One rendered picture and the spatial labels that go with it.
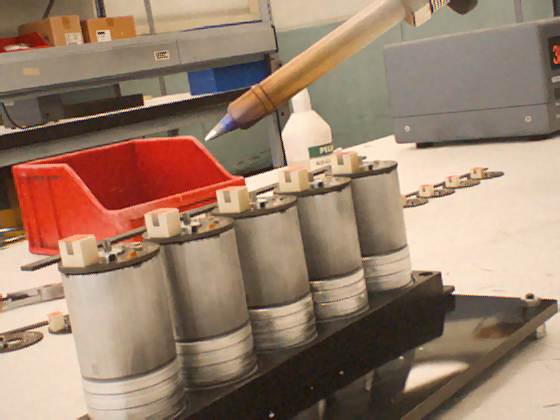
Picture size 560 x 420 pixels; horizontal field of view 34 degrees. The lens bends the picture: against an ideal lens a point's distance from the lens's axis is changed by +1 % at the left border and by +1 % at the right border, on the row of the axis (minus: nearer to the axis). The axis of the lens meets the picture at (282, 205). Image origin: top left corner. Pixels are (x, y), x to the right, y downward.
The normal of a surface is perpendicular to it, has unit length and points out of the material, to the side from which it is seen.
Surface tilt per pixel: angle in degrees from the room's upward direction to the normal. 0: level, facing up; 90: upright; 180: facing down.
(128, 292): 90
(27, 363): 0
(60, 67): 90
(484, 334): 0
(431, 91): 90
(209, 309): 90
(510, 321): 0
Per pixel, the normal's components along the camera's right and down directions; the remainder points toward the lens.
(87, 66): 0.73, 0.00
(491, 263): -0.16, -0.97
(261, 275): -0.03, 0.17
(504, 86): -0.64, 0.22
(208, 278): 0.32, 0.11
